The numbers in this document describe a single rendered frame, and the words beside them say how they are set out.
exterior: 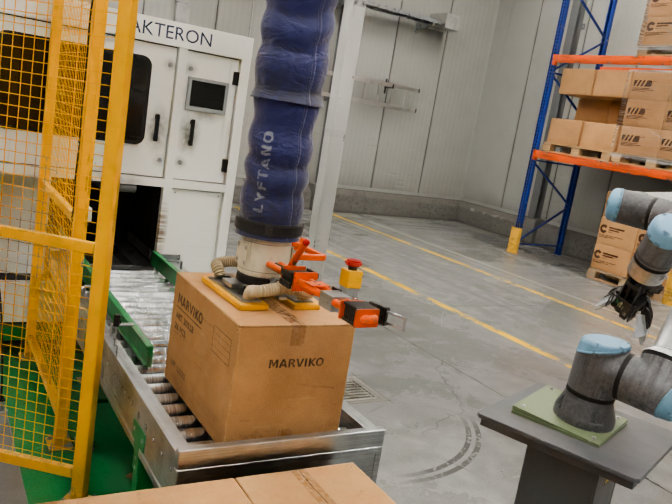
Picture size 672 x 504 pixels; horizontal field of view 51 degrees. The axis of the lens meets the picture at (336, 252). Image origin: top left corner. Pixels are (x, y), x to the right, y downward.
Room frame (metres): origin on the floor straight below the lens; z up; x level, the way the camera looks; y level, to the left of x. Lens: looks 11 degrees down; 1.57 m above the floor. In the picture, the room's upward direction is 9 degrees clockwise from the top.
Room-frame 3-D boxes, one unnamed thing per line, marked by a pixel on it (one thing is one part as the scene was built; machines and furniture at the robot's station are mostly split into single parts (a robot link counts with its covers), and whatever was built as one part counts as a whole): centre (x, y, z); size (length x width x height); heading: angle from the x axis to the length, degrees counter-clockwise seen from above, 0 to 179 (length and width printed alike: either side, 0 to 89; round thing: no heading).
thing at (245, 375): (2.31, 0.23, 0.75); 0.60 x 0.40 x 0.40; 32
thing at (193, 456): (2.00, 0.05, 0.58); 0.70 x 0.03 x 0.06; 122
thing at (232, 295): (2.27, 0.31, 0.97); 0.34 x 0.10 x 0.05; 33
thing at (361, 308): (1.81, -0.09, 1.08); 0.08 x 0.07 x 0.05; 33
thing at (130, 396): (2.83, 0.94, 0.50); 2.31 x 0.05 x 0.19; 32
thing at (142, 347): (3.16, 1.07, 0.60); 1.60 x 0.10 x 0.09; 32
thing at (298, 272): (2.11, 0.10, 1.08); 0.10 x 0.08 x 0.06; 123
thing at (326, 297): (1.93, -0.02, 1.07); 0.07 x 0.07 x 0.04; 33
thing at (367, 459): (2.00, 0.05, 0.47); 0.70 x 0.03 x 0.15; 122
